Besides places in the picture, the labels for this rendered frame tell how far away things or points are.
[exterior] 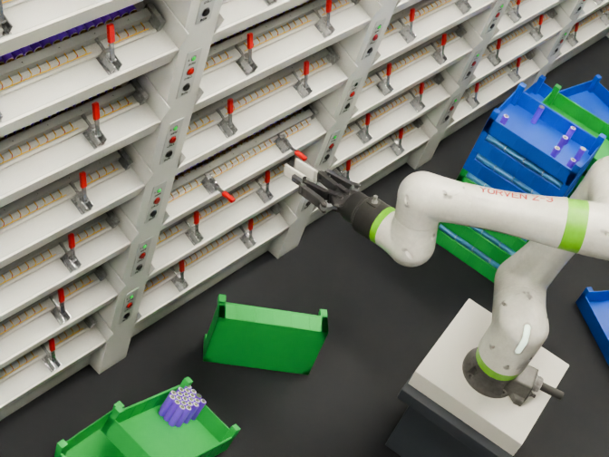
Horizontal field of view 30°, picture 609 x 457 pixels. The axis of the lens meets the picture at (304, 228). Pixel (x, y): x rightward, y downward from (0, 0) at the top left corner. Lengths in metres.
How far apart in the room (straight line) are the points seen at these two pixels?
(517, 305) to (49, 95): 1.28
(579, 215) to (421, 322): 1.06
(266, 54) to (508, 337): 0.88
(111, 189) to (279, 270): 1.06
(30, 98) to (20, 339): 0.78
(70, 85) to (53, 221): 0.39
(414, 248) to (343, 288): 0.93
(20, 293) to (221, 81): 0.63
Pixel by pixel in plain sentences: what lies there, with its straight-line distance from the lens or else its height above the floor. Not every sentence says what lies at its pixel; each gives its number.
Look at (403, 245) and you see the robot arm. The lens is 2.53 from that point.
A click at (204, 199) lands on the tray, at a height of 0.54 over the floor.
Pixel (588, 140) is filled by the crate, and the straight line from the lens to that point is 3.49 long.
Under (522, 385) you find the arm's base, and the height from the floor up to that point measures 0.39.
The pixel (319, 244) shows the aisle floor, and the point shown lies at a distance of 3.52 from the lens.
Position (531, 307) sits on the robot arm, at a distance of 2.80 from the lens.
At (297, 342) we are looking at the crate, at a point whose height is 0.14.
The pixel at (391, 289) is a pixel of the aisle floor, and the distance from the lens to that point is 3.49.
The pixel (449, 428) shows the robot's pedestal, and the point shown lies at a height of 0.26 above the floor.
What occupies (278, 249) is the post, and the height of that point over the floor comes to 0.04.
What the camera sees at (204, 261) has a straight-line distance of 3.14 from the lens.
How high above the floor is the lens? 2.51
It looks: 45 degrees down
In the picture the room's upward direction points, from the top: 22 degrees clockwise
